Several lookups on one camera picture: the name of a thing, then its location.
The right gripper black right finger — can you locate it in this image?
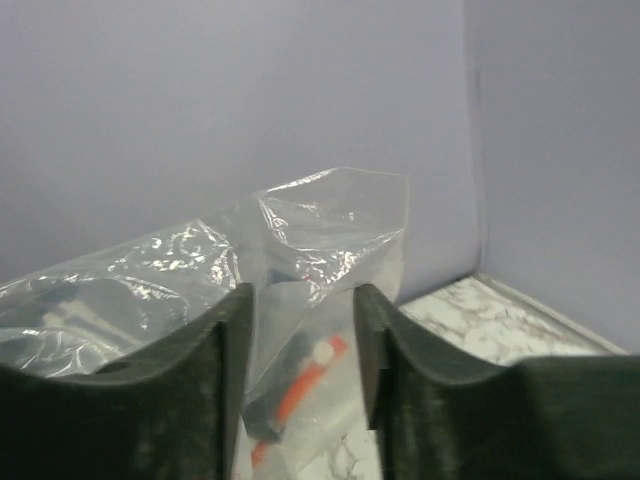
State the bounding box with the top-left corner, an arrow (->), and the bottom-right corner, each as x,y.
353,284 -> 639,480

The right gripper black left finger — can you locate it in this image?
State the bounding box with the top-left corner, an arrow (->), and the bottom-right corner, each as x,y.
1,283 -> 254,479

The clear orange-zip bag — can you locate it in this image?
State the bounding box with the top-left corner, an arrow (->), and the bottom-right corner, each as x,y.
1,167 -> 409,454

